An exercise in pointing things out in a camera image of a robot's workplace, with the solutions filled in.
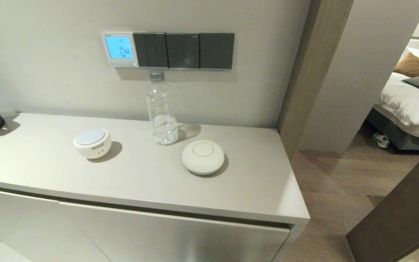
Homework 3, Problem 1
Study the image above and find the beige cabinet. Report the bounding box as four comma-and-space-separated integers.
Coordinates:
0, 112, 310, 262

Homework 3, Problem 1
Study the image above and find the white pillow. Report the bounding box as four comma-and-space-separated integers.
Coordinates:
399, 47, 419, 64

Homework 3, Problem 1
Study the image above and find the dark brown wooden door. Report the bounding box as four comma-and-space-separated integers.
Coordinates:
346, 138, 419, 262

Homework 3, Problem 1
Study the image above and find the beige cabinet door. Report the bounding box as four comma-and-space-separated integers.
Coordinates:
59, 202, 290, 262
0, 187, 110, 262

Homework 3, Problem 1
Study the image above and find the white shoe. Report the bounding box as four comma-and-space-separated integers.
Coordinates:
372, 132, 390, 148

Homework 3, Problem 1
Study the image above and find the dark bed base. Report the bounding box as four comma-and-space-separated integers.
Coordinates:
364, 107, 419, 151

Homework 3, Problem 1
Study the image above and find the white round dome device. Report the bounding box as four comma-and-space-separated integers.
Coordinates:
181, 140, 225, 176

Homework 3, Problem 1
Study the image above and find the dark grey single switch panel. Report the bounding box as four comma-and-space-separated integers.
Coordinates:
199, 33, 235, 70
165, 33, 200, 70

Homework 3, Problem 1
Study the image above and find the brown pillow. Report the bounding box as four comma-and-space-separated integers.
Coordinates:
393, 54, 419, 78

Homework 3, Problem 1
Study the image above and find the white wall thermostat panel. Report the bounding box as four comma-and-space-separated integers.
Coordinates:
100, 32, 139, 68

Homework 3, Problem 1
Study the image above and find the bed with white duvet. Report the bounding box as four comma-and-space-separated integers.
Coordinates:
373, 71, 419, 140

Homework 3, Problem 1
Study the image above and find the white round device bluish lid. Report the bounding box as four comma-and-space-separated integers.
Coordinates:
73, 128, 112, 159

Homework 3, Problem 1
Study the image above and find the wooden door frame post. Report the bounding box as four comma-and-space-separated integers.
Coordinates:
277, 0, 354, 160

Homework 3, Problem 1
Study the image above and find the clear plastic water bottle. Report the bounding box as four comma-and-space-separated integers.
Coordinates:
146, 70, 178, 146

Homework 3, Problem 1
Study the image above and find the dark grey triple switch panel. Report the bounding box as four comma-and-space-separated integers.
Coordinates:
133, 33, 168, 68

